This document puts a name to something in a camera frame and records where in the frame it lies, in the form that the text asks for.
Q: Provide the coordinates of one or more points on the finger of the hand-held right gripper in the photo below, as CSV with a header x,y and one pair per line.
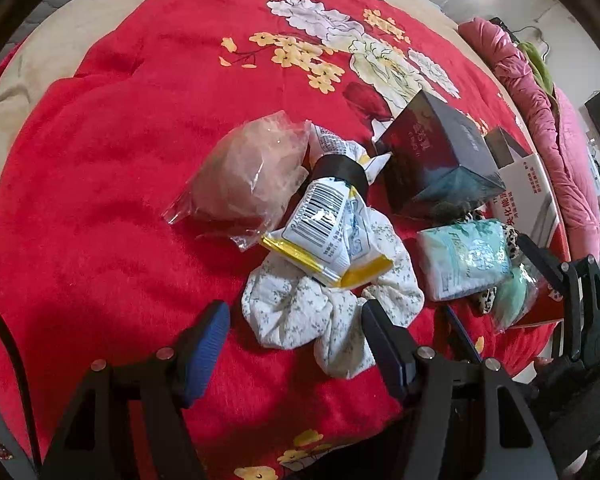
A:
x,y
545,270
460,330

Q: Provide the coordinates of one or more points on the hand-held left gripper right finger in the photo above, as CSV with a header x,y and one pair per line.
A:
x,y
390,355

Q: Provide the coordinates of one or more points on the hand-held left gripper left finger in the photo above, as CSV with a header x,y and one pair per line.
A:
x,y
205,350

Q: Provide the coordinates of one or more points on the leopard print scrunchie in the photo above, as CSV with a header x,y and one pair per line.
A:
x,y
511,237

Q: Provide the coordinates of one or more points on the green floral tissue pack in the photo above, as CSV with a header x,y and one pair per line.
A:
x,y
460,260

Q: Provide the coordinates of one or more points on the white floral scrunchie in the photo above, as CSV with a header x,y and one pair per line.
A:
x,y
290,310

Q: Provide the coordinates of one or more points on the white yellow taped packet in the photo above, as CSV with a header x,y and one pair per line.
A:
x,y
320,220

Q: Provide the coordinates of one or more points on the clear bag with pink item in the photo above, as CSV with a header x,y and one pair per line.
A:
x,y
240,180

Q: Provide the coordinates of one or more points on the person's right hand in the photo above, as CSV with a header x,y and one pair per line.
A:
x,y
541,363

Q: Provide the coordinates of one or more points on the mint green item in wrapper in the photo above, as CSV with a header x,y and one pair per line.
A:
x,y
512,295

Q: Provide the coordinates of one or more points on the red open cardboard box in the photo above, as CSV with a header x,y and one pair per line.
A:
x,y
527,190

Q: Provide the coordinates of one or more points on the pink quilt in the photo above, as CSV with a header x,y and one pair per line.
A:
x,y
545,125

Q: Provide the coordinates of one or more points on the black square box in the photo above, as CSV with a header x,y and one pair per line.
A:
x,y
430,160

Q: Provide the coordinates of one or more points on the red floral blanket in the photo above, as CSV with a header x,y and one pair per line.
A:
x,y
105,185

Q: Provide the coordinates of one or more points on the green cloth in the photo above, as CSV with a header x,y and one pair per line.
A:
x,y
537,65

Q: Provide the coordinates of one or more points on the beige bed sheet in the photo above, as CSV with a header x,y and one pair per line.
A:
x,y
10,100

